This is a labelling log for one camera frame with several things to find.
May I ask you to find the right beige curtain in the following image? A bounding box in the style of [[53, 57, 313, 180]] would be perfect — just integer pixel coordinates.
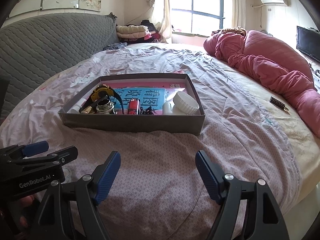
[[232, 0, 246, 28]]

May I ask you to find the black hair claw clip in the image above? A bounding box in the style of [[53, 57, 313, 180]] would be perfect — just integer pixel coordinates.
[[139, 106, 155, 115]]

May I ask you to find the pink and blue book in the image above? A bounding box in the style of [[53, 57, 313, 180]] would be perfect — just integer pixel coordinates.
[[101, 80, 188, 114]]

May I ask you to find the white earbuds case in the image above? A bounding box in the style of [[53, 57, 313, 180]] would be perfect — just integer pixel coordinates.
[[162, 101, 172, 115]]

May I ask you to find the small white pill bottle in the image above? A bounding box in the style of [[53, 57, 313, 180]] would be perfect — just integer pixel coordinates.
[[67, 98, 86, 114]]

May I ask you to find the pink quilt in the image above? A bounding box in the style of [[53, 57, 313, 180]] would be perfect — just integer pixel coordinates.
[[203, 29, 319, 136]]

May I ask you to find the beige curtain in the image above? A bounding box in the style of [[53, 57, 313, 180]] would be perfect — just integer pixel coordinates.
[[147, 0, 172, 43], [232, 0, 246, 28]]

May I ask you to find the black television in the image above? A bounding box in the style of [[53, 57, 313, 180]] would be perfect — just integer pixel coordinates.
[[296, 26, 320, 62]]

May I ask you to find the dark gold padlock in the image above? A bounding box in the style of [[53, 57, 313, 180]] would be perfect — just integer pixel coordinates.
[[269, 96, 289, 112]]

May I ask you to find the white round jar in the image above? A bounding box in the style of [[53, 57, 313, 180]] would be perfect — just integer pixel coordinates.
[[172, 91, 200, 115]]

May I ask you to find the brown cardboard box tray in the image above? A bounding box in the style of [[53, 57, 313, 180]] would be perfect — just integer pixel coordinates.
[[59, 73, 205, 135]]

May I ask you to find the window with dark frame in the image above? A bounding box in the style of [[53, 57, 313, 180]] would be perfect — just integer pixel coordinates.
[[170, 0, 225, 36]]

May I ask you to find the grey quilted headboard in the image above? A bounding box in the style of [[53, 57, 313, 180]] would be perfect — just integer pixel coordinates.
[[1, 13, 119, 118]]

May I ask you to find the person's left hand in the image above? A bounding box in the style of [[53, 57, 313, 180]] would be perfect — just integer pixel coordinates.
[[1, 195, 35, 239]]

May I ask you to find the floral pink bed sheet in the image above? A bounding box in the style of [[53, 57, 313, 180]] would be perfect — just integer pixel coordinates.
[[1, 46, 319, 239]]

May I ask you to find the stack of folded clothes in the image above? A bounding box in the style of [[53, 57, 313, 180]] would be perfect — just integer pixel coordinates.
[[116, 20, 161, 44]]

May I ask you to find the black gold perfume bottle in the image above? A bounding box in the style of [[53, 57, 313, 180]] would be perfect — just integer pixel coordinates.
[[79, 100, 98, 114]]

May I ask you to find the left beige curtain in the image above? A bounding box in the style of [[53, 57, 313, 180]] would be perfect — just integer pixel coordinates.
[[147, 0, 172, 43]]

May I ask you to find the yellow black wrist watch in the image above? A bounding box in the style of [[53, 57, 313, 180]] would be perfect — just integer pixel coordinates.
[[84, 85, 124, 114]]

